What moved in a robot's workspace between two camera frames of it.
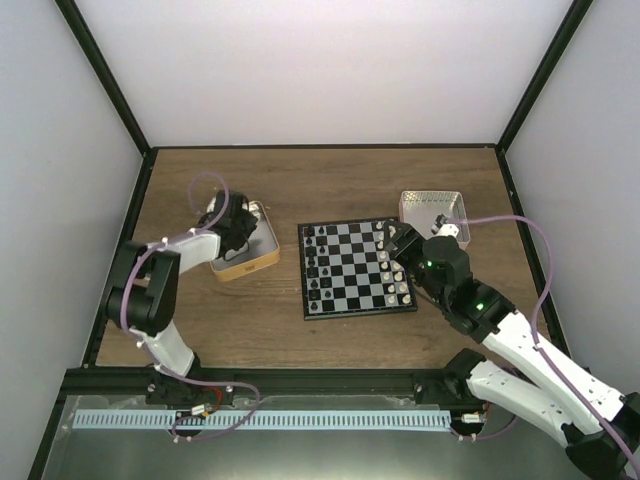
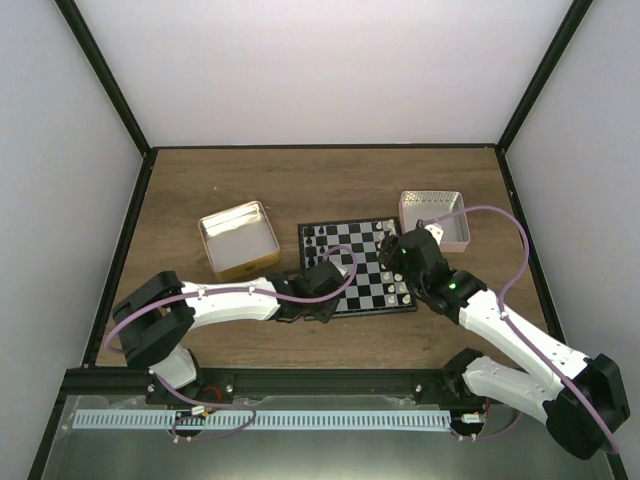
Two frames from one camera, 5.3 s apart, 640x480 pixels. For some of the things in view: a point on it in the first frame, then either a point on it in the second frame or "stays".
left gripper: (251, 222) to (324, 315)
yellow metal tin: (263, 249) stays
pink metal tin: (421, 209) stays
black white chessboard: (347, 271) stays
